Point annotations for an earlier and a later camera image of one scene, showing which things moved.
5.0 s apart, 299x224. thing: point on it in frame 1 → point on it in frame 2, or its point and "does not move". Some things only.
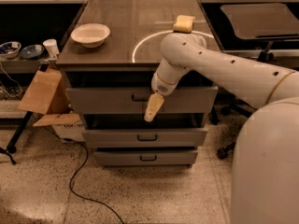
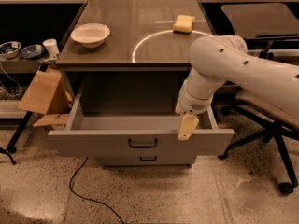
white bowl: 91,35 does not move
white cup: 51,46 does not move
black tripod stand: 12,147 does not move
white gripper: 161,85 → 191,104
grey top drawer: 179,100 → 155,136
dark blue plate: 32,51 does not move
